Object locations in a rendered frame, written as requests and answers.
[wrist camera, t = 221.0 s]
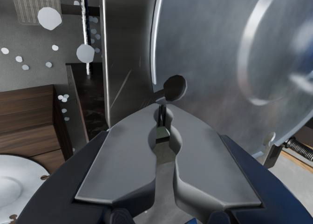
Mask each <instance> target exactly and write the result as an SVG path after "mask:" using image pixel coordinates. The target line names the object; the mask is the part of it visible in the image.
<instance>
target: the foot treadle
mask: <svg viewBox="0 0 313 224"><path fill-rule="evenodd" d="M14 3H15V7H16V12H17V16H18V20H19V22H20V23H21V24H24V25H41V24H40V23H39V20H38V13H39V11H40V10H41V9H42V8H44V7H50V8H52V9H55V10H56V11H57V12H58V13H59V14H60V16H61V20H62V14H70V15H81V6H80V5H69V4H60V0H14ZM88 12H89V16H99V17H100V7H91V6H89V7H88ZM62 24H63V21H62V22H61V24H59V25H58V26H61V25H62Z"/></svg>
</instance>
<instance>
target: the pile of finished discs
mask: <svg viewBox="0 0 313 224"><path fill-rule="evenodd" d="M43 175H47V176H49V175H50V174H49V172H48V171H47V170H46V169H45V167H43V166H42V165H41V164H40V163H38V162H36V161H34V160H32V159H30V158H27V157H24V156H18V155H12V154H0V224H9V223H11V221H14V219H13V218H12V219H11V218H10V216H11V215H13V214H16V215H17V217H16V219H17V218H18V216H19V215H20V213H21V212H22V210H23V209H24V207H25V206H26V204H27V203H28V201H29V200H30V199H31V197H32V196H33V195H34V193H35V192H36V191H37V190H38V189H39V187H40V186H41V185H42V184H43V183H44V182H45V181H46V180H42V179H41V176H43Z"/></svg>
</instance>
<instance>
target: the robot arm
mask: <svg viewBox="0 0 313 224"><path fill-rule="evenodd" d="M161 115H162V123H163V127H165V128H166V129H167V130H168V131H169V133H170V141H169V147H170V148H171V149H172V151H173V152H174V153H175V155H176V159H175V168H174V176H173V190H174V198H175V203H176V205H177V207H178V208H179V209H181V210H183V211H184V212H186V213H188V215H191V216H193V217H194V218H196V221H197V224H313V217H312V216H311V214H310V213H309V212H308V211H307V209H306V208H305V207H304V205H303V204H302V203H301V202H300V201H299V199H298V198H297V197H296V196H295V195H294V194H293V193H292V192H291V191H290V190H289V189H288V188H287V187H286V186H285V185H284V184H283V183H282V182H281V181H280V180H279V179H278V178H277V177H276V176H275V175H274V174H273V173H272V172H271V171H269V170H268V169H267V168H266V167H265V166H263V165H262V164H261V163H260V162H258V161H257V160H256V159H255V158H254V157H252V156H251V155H250V154H249V153H247V152H246V151H245V150H244V149H243V148H241V147H240V146H239V145H238V144H236V143H235V142H234V141H233V140H232V139H231V138H229V137H228V136H227V135H220V134H219V133H218V132H216V131H215V130H214V129H213V128H212V127H210V126H209V125H208V124H206V123H205V122H203V121H202V120H200V119H198V118H197V117H195V116H193V115H191V114H189V113H188V112H186V111H184V110H182V109H180V108H178V107H176V106H175V105H173V104H165V105H160V104H157V103H153V104H151V105H149V106H147V107H145V108H143V109H141V110H139V111H137V112H135V113H133V114H131V115H129V116H127V117H126V118H124V119H122V120H121V121H120V122H118V123H117V124H115V125H114V126H113V127H112V128H111V129H109V130H108V131H101V132H100V133H99V134H98V135H96V136H95V137H94V138H93V139H92V140H90V141H89V142H88V143H87V144H86V145H84V146H83V147H82V148H81V149H80V150H78V151H77V152H76V153H75V154H74V155H72V156H71V157H70V158H69V159H68V160H67V161H66V162H64V163H63V164H62V165H61V166H60V167H59V168H58V169H56V170H55V171H54V172H53V173H52V174H51V175H50V176H49V177H48V178H47V179H46V181H45V182H44V183H43V184H42V185H41V186H40V187H39V189H38V190H37V191H36V192H35V193H34V195H33V196H32V197H31V199H30V200H29V201H28V203H27V204H26V206H25V207H24V209H23V210H22V212H21V213H20V215H19V216H18V218H17V220H16V222H15V223H14V224H135V222H134V220H133V218H134V217H136V216H138V215H140V214H141V213H143V212H145V211H146V210H148V209H150V208H151V207H152V206H153V204H154V202H155V188H156V171H157V157H156V155H155V154H154V152H153V151H152V150H153V149H154V148H155V146H156V131H157V127H158V126H159V127H160V121H161Z"/></svg>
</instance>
